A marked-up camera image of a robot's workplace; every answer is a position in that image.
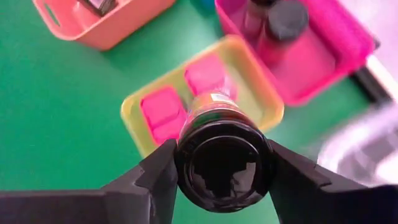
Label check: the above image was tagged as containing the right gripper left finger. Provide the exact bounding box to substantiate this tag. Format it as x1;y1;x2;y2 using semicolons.
0;139;178;224

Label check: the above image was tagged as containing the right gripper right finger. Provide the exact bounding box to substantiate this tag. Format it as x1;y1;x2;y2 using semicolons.
267;139;398;224

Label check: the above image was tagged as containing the black lid spice jar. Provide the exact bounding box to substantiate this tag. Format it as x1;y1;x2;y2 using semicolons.
256;0;310;68
242;0;274;35
174;90;276;214

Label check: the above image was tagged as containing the green lid spice jar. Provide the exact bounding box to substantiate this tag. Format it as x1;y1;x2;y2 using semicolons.
77;0;119;17

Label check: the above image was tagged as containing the clear plastic container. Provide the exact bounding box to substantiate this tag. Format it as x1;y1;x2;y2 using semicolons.
317;102;398;187

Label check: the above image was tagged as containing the green table mat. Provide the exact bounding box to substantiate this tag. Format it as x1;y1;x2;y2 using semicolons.
0;0;398;224

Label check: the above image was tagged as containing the yellow plastic bin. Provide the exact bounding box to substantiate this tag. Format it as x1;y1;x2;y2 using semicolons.
120;34;285;158

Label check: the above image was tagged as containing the pink plastic bin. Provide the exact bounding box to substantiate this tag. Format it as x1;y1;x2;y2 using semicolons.
214;0;376;107

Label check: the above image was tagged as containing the orange plastic bin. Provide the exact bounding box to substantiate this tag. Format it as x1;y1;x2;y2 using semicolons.
32;0;177;52

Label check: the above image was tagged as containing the black table frame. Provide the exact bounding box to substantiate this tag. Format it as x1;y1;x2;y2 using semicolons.
351;37;394;103

